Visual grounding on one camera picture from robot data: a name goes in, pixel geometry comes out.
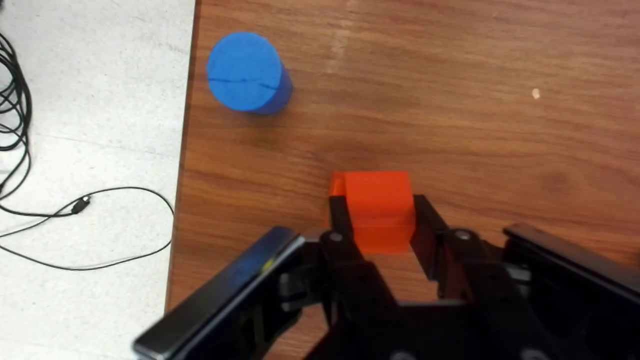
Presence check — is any black cable bundle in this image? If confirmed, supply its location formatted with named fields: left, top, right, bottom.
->
left=0, top=30, right=33, bottom=204

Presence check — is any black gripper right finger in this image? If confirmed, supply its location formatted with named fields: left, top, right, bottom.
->
left=407, top=191, right=461, bottom=281

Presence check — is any blue cylinder block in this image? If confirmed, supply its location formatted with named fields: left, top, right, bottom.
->
left=204, top=30, right=293, bottom=118

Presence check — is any thin black floor cable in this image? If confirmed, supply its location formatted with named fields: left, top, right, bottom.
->
left=0, top=183, right=177, bottom=273

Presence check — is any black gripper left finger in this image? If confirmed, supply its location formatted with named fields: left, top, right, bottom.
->
left=323, top=196, right=385, bottom=281

